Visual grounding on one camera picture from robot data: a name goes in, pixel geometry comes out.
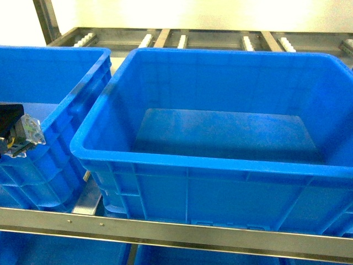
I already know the stainless steel roller rack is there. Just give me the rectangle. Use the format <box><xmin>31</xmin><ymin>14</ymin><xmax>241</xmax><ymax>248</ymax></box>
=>
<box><xmin>1</xmin><ymin>1</ymin><xmax>352</xmax><ymax>263</ymax></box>

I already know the blue lower crate right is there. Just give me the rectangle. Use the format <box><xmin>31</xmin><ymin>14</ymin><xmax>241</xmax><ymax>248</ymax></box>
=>
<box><xmin>135</xmin><ymin>244</ymin><xmax>353</xmax><ymax>265</ymax></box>

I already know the blue plastic crate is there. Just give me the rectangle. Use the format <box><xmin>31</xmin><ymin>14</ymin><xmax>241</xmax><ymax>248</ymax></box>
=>
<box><xmin>70</xmin><ymin>48</ymin><xmax>352</xmax><ymax>237</ymax></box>
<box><xmin>1</xmin><ymin>46</ymin><xmax>111</xmax><ymax>212</ymax></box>

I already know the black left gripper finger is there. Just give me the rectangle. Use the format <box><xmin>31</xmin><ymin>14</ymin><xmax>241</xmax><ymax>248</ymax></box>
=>
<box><xmin>1</xmin><ymin>103</ymin><xmax>24</xmax><ymax>155</ymax></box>

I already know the blue plastic crate right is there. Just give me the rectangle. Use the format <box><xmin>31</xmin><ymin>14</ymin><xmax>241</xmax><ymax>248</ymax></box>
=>
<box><xmin>70</xmin><ymin>48</ymin><xmax>352</xmax><ymax>237</ymax></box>

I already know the red mushroom push button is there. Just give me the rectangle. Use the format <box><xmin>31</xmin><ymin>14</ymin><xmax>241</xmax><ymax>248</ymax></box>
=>
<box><xmin>4</xmin><ymin>113</ymin><xmax>46</xmax><ymax>158</ymax></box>

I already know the blue lower crate left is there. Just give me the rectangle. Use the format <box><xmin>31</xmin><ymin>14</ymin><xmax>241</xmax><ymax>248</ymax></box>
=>
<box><xmin>1</xmin><ymin>232</ymin><xmax>131</xmax><ymax>264</ymax></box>

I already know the blue plastic crate left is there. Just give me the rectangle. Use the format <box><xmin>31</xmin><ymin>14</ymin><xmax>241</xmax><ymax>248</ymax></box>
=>
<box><xmin>1</xmin><ymin>46</ymin><xmax>111</xmax><ymax>212</ymax></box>

